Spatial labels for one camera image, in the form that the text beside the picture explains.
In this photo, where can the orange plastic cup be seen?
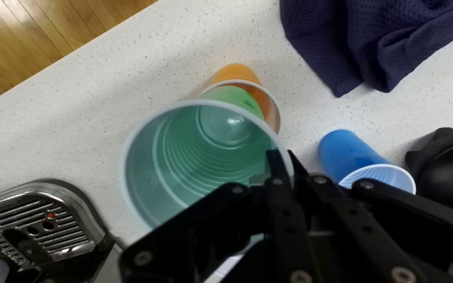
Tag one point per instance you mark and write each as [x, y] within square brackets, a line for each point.
[265, 99]

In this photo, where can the black bowl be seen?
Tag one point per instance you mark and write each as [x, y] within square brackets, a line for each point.
[446, 167]

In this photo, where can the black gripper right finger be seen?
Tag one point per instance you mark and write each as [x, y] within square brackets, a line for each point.
[393, 236]

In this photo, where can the green plastic cup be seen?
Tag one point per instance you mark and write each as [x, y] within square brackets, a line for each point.
[184, 162]

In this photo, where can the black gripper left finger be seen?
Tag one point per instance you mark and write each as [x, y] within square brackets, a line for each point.
[226, 236]

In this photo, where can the navy blue cloth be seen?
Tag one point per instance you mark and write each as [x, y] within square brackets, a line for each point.
[372, 36]

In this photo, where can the blue plastic cup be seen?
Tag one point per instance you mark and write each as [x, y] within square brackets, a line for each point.
[346, 151]

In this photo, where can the stainless steel espresso machine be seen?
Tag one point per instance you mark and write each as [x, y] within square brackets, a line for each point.
[31, 225]

